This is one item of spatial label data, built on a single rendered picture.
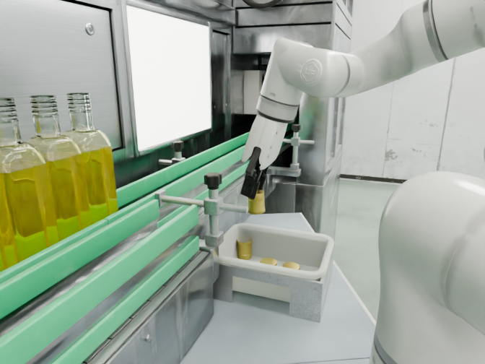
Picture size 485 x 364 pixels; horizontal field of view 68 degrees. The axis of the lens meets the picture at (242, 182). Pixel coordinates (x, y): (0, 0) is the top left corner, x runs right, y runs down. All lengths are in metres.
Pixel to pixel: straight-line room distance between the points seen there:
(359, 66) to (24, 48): 0.54
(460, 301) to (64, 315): 0.33
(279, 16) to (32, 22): 0.92
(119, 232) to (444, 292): 0.42
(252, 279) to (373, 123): 3.57
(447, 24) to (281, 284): 0.46
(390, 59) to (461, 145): 3.62
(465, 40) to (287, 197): 1.04
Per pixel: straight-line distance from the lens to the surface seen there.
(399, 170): 4.24
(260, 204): 0.74
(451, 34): 0.55
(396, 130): 4.15
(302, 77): 0.60
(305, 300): 0.67
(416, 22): 0.56
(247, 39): 1.45
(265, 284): 0.68
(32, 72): 0.69
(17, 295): 0.46
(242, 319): 0.69
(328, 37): 1.38
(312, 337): 0.66
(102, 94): 0.80
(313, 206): 1.46
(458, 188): 0.30
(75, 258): 0.50
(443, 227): 0.28
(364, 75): 0.68
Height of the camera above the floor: 1.17
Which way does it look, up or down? 17 degrees down
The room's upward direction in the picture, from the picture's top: straight up
